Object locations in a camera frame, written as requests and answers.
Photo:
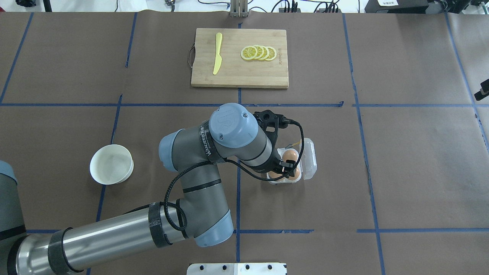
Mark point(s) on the bamboo cutting board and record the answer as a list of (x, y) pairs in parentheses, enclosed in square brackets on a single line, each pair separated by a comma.
[(234, 71)]

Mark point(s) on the black box with label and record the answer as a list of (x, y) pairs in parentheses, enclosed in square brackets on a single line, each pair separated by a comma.
[(397, 6)]

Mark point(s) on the aluminium frame post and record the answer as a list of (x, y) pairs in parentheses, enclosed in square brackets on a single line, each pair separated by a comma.
[(239, 8)]

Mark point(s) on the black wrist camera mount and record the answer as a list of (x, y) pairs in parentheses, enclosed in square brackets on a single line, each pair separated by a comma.
[(270, 123)]

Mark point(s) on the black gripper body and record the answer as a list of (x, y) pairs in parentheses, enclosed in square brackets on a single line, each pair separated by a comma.
[(276, 163)]

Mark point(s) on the yellow plastic knife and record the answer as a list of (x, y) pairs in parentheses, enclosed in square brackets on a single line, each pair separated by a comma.
[(218, 57)]

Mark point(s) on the white paper bowl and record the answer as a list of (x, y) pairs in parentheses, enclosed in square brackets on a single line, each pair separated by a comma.
[(111, 164)]

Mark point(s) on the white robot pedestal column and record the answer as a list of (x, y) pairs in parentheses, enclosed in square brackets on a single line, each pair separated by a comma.
[(247, 268)]

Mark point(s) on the brown egg far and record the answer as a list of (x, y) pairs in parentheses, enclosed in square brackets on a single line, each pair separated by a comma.
[(290, 154)]

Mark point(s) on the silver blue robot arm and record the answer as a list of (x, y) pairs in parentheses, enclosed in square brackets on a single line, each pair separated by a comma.
[(194, 205)]

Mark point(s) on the brown egg near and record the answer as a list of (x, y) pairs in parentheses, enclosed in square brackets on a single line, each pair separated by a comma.
[(294, 175)]

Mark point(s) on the black tripod clamp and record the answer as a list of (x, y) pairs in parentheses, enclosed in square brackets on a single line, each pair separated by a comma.
[(483, 91)]

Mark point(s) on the brown egg from bowl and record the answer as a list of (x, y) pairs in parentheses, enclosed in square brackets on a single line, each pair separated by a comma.
[(275, 176)]

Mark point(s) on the clear plastic egg box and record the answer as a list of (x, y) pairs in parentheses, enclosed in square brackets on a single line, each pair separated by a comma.
[(307, 164)]

